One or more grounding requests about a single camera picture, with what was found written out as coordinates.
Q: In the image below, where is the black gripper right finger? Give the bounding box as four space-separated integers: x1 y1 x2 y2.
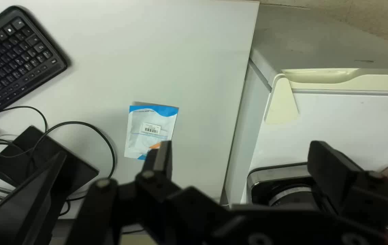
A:
308 140 365 216

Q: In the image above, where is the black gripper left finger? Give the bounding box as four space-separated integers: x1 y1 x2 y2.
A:
141 140 173 179

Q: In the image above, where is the blue white paper packet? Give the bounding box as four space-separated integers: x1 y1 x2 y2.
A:
124 103 179 160

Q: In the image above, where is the black monitor stand base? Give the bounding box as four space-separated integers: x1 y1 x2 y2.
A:
0 125 101 201

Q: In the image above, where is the black computer keyboard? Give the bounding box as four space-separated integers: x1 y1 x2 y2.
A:
0 5 70 110

